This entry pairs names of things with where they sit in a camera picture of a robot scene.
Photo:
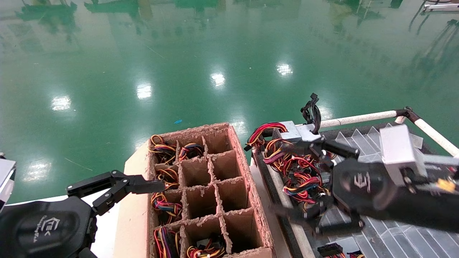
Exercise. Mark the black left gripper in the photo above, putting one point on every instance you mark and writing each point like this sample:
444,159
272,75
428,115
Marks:
43,229

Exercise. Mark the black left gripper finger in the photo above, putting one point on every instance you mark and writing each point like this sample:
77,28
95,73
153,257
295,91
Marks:
140,186

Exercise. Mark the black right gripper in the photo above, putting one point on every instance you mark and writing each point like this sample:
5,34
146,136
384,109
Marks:
365,186

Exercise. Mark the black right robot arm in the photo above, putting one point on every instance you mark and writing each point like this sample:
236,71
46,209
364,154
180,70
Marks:
446,215

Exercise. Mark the beige cardboard sheet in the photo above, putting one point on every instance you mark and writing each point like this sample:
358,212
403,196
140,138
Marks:
132,222

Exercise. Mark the clear acrylic divider tray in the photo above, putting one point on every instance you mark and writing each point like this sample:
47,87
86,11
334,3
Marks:
394,245

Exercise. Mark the brown cardboard divider box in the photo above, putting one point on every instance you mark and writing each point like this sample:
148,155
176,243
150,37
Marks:
233,200

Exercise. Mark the black pipe corner joint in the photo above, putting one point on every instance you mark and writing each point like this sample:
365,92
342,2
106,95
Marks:
407,114

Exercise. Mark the white frame pipe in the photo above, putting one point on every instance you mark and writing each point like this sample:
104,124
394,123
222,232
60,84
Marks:
358,118
306,248
435,136

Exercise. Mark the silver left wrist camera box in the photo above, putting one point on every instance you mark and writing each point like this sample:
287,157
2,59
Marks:
6,182

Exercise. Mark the white metal frame base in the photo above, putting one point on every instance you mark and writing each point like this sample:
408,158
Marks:
441,7

